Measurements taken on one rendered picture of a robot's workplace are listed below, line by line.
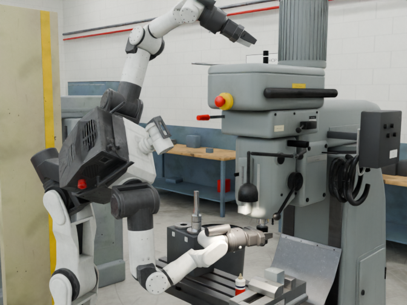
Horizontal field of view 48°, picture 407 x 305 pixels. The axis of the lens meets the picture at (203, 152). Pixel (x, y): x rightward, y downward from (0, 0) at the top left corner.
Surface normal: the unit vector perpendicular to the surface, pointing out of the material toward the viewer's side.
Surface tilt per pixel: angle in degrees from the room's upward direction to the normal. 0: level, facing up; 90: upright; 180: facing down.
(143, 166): 58
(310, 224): 90
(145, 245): 85
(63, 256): 90
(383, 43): 90
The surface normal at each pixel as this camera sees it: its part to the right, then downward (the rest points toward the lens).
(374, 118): -0.70, 0.09
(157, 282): 0.40, 0.04
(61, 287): -0.43, 0.11
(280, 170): 0.72, 0.09
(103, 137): 0.80, -0.47
